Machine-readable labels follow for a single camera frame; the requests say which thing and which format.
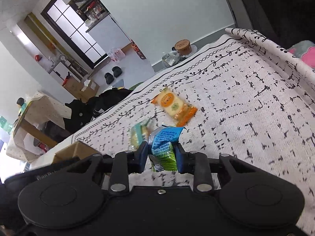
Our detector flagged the blue green snack packet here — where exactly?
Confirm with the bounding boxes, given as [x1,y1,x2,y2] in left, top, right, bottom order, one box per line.
[148,125,184,172]

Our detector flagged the teal yellow snack packet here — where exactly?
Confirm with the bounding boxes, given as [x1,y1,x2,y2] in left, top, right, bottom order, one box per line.
[130,118,155,151]

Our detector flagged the orange rice cracker packet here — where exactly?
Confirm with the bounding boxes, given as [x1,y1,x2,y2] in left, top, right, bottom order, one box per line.
[151,87,197,127]

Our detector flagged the brown cardboard box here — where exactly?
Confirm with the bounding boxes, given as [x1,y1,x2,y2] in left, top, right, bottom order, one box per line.
[52,141,100,164]

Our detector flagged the yellow leg round table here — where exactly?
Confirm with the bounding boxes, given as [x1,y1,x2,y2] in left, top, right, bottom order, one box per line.
[13,101,58,148]

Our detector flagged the black bag on floor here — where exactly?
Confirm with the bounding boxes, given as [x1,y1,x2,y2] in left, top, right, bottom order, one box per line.
[87,87,132,118]

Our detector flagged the dotted cream tablecloth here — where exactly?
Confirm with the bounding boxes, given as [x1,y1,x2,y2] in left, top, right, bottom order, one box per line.
[6,92,71,163]

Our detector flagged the left black slipper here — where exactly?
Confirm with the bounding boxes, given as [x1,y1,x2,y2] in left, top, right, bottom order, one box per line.
[104,73,115,85]

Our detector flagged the black slipper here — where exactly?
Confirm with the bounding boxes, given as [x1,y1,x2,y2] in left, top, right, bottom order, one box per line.
[112,66,122,78]
[104,73,115,85]

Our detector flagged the open cardboard box on floor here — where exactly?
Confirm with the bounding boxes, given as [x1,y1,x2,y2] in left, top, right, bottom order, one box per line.
[62,78,99,103]

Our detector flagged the patterned white bed cloth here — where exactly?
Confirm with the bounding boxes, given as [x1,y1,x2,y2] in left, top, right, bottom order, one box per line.
[72,28,314,235]

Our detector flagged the right black slipper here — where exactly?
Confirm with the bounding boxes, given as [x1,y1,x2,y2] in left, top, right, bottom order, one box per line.
[112,66,122,78]

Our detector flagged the small doll figure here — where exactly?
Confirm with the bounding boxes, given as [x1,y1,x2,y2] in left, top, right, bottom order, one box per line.
[17,98,27,116]

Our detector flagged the clear plastic bag of items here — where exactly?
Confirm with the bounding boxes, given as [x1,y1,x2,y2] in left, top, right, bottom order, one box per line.
[162,51,182,68]

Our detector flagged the red oil bottle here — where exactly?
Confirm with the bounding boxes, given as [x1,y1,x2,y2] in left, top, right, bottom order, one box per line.
[131,40,146,60]

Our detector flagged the brown lidded paper tub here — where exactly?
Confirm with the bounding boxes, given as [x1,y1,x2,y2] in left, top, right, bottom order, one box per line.
[174,39,192,56]

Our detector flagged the white kitchen cabinet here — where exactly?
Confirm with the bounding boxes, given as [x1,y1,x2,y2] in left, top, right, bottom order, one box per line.
[87,14,131,53]

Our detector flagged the pink grey plush cushion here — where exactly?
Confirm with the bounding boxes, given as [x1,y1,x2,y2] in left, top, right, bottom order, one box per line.
[288,40,315,68]

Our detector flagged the hanging dark clothes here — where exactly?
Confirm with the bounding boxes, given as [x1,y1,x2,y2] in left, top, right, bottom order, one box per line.
[242,0,314,48]

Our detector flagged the black frame glass door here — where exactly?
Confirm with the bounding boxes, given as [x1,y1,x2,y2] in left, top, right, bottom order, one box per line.
[41,0,107,69]

